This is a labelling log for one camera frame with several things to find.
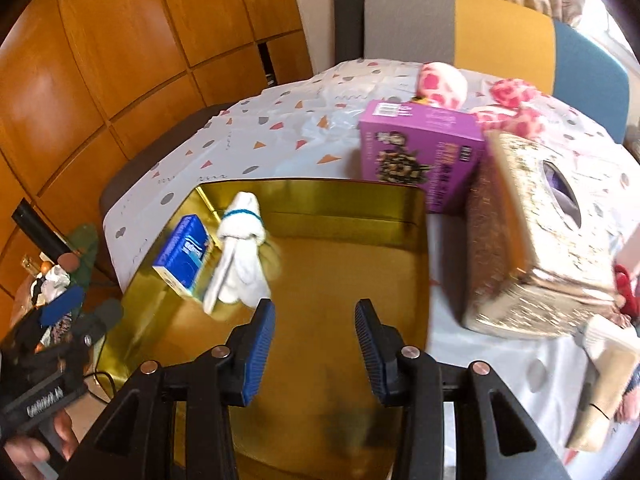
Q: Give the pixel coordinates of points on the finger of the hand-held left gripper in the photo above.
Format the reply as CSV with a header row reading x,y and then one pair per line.
x,y
102,312
60,306

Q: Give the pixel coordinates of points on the bag of mixed clutter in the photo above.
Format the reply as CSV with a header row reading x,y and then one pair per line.
x,y
47,280

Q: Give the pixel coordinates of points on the small blue carton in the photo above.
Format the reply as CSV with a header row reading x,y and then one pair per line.
x,y
182,255

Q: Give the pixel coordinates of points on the person's left hand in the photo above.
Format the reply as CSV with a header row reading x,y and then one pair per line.
x,y
30,452

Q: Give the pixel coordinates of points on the grey yellow blue chair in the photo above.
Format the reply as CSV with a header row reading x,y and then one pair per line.
x,y
500,30

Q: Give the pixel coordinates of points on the red fluffy item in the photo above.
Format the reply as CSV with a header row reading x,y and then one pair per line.
x,y
627,285

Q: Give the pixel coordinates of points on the white sock bundle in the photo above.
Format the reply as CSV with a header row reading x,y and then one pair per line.
x,y
240,260

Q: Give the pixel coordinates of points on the pink spotted plush toy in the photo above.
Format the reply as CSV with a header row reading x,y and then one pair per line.
x,y
442,85

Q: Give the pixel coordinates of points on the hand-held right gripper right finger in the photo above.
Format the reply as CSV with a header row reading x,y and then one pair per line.
x,y
371,355

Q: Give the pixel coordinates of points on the gold sequin tissue box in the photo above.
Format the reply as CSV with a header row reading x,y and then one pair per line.
x,y
525,220

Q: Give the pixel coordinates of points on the purple printed carton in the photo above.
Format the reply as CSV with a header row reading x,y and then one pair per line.
x,y
420,135

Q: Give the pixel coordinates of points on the gold metal tin box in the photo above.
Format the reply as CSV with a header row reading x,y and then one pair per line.
x,y
325,270

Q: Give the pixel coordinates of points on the black tube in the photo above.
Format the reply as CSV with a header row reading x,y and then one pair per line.
x,y
35,230

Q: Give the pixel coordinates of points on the green cloth item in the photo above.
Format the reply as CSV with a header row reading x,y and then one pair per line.
x,y
85,250

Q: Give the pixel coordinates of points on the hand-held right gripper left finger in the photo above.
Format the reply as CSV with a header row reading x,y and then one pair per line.
x,y
257,355

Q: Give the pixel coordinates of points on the wooden wardrobe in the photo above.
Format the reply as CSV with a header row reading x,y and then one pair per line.
x,y
125,35

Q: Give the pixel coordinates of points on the white and beige sock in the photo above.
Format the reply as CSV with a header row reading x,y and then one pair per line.
x,y
600,385

